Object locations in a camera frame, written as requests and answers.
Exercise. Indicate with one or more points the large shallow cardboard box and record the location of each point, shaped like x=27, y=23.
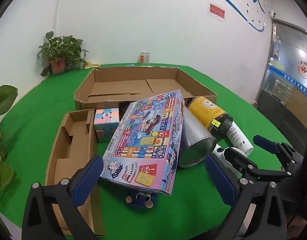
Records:
x=118, y=85

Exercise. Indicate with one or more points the blue wall decal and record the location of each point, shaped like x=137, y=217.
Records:
x=259, y=28

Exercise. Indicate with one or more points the red wall notice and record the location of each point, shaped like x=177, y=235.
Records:
x=216, y=11

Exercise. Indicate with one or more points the potted green plant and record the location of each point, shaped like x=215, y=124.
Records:
x=58, y=50

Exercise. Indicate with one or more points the yellow paper packet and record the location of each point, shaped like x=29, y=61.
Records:
x=91, y=65

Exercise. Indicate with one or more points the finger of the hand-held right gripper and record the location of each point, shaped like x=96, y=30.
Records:
x=243, y=162
x=264, y=142

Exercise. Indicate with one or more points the silver metal can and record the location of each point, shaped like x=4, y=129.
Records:
x=193, y=140

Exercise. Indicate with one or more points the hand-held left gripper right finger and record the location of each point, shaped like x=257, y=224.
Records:
x=218, y=177

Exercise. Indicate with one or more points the large-leaf green plant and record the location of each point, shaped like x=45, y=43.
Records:
x=3, y=97

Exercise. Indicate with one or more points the glass door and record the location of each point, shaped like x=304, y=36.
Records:
x=286, y=80

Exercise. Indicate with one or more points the colourful board game box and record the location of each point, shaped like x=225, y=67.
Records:
x=141, y=140

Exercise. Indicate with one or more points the white printed tube bottle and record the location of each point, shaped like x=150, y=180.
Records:
x=238, y=137

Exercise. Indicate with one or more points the yellow-label jar with black lid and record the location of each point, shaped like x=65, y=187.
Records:
x=206, y=110

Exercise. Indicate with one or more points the blue stapler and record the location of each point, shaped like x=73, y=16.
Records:
x=138, y=197

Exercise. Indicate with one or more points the clear jar with orange label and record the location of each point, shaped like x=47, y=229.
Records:
x=144, y=57

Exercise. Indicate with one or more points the small narrow cardboard box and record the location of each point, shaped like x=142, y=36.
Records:
x=76, y=142

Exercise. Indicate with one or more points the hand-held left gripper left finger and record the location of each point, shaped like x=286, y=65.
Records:
x=88, y=180

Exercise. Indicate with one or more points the white security camera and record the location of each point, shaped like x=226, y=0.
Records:
x=272, y=13

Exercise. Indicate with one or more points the pastel puzzle cube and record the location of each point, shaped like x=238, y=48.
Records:
x=106, y=120

